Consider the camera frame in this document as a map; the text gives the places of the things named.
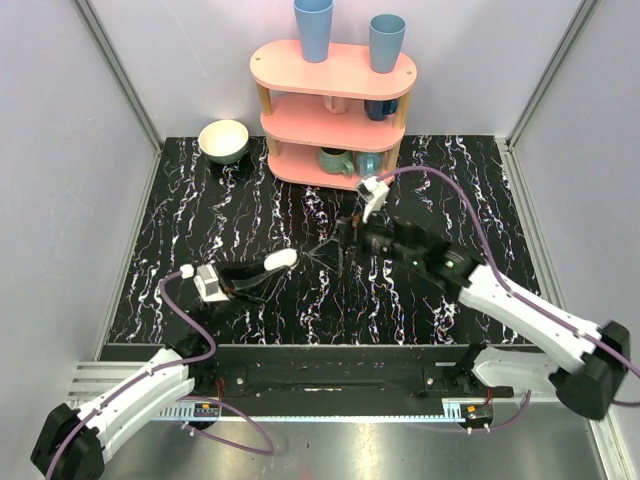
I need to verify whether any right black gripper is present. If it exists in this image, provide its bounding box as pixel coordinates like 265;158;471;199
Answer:
309;199;422;273

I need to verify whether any white oval charging case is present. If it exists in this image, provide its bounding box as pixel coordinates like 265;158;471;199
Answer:
263;248;298;271

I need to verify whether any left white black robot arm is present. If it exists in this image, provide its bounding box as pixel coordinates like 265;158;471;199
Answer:
30;248;298;479

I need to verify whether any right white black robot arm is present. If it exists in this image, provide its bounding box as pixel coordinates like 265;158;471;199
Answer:
309;217;631;420

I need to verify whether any green speckled ceramic mug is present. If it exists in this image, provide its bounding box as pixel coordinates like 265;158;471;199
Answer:
317;147;355;175

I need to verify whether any blue butterfly ceramic mug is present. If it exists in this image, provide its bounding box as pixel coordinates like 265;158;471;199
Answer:
353;151;385;177

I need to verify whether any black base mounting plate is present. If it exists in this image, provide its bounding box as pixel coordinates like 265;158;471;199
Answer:
196;345;513;399

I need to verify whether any pink three-tier wooden shelf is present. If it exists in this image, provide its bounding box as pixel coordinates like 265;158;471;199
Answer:
249;39;418;190

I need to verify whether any dark blue ceramic mug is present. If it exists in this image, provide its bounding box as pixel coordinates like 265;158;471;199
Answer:
364;99;398;121

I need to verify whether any pink ceramic mug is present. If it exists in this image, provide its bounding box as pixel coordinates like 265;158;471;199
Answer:
323;96;348;115

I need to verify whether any green white ceramic bowl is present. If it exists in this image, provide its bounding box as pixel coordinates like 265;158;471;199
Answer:
198;119;250;165

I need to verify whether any grey blue tall cup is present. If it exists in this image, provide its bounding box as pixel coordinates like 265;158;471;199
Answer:
369;14;406;74

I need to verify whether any light blue tall cup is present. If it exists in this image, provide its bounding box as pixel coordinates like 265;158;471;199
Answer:
294;0;334;63

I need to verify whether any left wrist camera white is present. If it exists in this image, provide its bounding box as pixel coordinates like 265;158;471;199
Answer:
179;264;229;303

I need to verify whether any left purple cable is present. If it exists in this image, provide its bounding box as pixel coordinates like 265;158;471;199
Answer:
45;272;276;480

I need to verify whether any purple cable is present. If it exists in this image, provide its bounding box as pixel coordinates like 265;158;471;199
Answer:
45;272;276;480
377;167;640;432

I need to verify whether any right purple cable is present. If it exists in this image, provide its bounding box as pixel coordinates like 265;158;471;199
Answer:
377;167;640;432

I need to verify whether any right aluminium corner post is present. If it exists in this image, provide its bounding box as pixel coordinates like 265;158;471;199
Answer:
505;0;601;146

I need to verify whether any aluminium corner post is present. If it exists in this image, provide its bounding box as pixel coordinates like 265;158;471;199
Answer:
505;0;601;146
74;0;164;151

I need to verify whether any aluminium frame rail front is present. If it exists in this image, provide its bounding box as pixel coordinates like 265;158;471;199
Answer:
134;399;471;422

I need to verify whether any left aluminium corner post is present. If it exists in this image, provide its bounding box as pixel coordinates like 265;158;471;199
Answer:
74;0;164;151

